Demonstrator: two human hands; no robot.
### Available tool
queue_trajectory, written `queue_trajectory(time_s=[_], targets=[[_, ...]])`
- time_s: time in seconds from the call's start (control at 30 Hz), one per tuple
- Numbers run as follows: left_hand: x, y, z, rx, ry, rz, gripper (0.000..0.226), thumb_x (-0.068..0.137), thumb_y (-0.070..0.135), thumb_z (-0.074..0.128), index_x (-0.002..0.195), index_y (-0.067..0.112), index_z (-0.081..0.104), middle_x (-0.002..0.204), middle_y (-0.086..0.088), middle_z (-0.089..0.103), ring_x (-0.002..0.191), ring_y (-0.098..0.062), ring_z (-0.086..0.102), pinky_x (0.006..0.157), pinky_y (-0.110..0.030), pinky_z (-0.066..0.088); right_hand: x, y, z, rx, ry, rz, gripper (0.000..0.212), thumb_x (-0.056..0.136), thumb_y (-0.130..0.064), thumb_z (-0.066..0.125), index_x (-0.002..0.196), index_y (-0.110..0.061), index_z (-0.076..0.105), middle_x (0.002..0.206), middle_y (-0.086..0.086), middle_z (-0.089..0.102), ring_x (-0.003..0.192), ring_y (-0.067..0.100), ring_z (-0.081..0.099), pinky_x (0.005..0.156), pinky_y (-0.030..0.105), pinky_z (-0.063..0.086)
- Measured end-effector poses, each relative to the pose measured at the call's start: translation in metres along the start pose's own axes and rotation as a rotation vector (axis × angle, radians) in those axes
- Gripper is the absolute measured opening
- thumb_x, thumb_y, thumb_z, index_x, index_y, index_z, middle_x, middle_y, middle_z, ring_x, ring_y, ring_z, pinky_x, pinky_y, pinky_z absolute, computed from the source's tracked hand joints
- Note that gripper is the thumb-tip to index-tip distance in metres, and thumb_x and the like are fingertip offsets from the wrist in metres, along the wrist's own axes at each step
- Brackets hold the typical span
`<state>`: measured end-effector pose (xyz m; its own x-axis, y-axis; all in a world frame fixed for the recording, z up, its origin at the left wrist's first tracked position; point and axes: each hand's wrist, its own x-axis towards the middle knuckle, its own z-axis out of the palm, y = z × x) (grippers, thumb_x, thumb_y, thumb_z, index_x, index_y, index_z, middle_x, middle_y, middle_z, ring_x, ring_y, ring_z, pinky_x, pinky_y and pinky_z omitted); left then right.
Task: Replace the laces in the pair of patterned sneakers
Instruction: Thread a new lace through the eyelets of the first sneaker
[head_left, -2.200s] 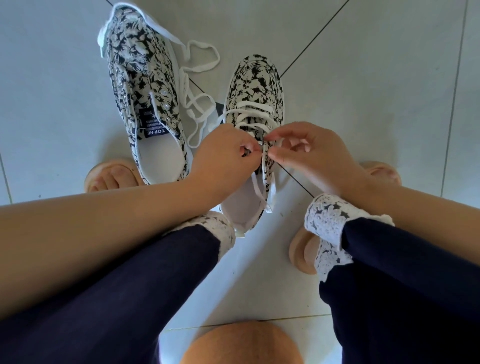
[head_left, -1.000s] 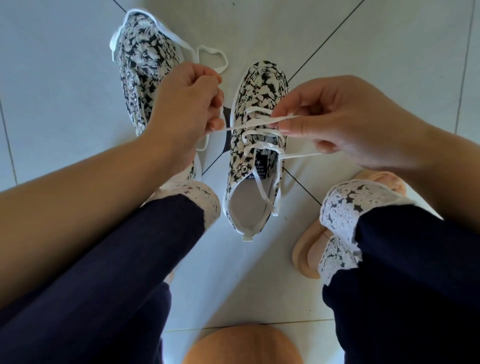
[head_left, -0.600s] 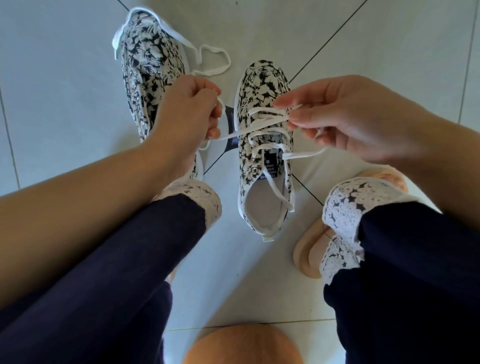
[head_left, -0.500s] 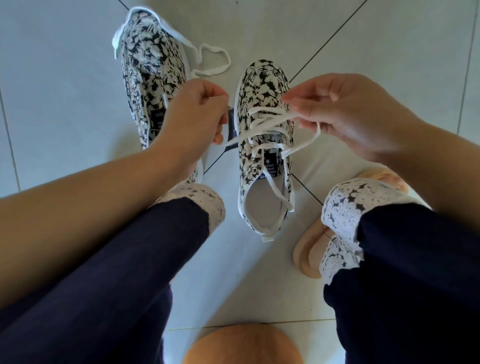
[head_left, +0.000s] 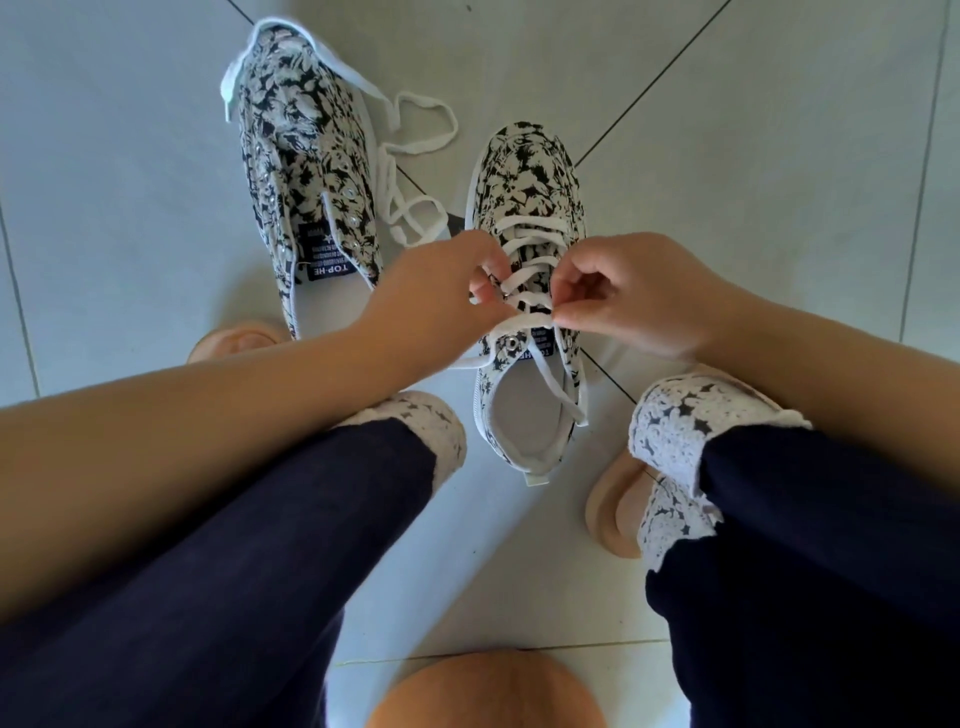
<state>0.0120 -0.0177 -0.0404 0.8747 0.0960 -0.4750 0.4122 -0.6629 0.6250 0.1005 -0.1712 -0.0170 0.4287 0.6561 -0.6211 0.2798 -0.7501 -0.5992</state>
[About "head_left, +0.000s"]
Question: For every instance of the person's left hand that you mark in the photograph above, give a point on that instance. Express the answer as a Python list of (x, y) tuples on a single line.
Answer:
[(427, 307)]

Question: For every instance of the person's right hand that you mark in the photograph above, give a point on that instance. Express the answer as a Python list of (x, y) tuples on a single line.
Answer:
[(652, 300)]

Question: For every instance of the bright white shoelace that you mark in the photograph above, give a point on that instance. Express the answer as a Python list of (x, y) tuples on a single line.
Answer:
[(532, 225), (427, 101)]

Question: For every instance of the person's right forearm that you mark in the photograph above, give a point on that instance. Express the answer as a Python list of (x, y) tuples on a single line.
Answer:
[(855, 397)]

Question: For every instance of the person's left forearm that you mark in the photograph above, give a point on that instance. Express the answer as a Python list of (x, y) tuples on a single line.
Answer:
[(165, 465)]

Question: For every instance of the person's right leg navy trousers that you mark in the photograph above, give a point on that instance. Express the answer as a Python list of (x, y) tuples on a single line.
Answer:
[(810, 585)]

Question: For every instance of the person's leg navy trousers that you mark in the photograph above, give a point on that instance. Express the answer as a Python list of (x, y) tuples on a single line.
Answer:
[(210, 585), (810, 585)]

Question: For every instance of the person's left leg navy trousers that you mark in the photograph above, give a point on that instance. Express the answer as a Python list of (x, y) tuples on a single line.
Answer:
[(210, 585)]

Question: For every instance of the pink slipper with white charms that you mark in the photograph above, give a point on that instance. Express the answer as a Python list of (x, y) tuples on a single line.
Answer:
[(232, 341)]

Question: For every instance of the pink slipper with green charm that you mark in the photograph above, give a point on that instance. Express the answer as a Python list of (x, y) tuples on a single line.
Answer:
[(615, 510)]

